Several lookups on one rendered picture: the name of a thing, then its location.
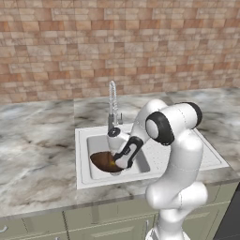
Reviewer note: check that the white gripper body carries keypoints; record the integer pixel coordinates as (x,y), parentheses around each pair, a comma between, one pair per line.
(113,146)

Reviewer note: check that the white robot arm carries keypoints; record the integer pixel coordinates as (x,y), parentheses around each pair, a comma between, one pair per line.
(182,156)

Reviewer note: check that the white sink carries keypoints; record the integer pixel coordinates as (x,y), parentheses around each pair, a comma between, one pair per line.
(90,181)

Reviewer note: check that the silver spring faucet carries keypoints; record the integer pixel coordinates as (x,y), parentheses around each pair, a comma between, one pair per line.
(113,100)

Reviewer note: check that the brown wooden bowl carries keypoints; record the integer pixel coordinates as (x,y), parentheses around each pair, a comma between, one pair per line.
(101,162)

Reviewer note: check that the pale green cabinet door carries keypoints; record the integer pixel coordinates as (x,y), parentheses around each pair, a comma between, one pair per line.
(106,223)
(206,218)
(34,226)

